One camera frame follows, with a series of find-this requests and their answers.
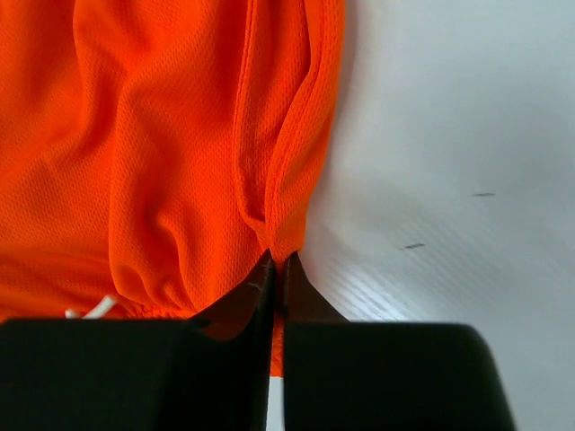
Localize orange mesh shorts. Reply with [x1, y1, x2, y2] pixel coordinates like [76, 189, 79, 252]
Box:
[0, 0, 349, 378]

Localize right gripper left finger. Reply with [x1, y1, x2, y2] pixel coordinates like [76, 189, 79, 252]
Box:
[1, 254, 274, 430]

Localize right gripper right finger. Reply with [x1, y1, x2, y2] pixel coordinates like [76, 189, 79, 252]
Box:
[283, 255, 515, 430]

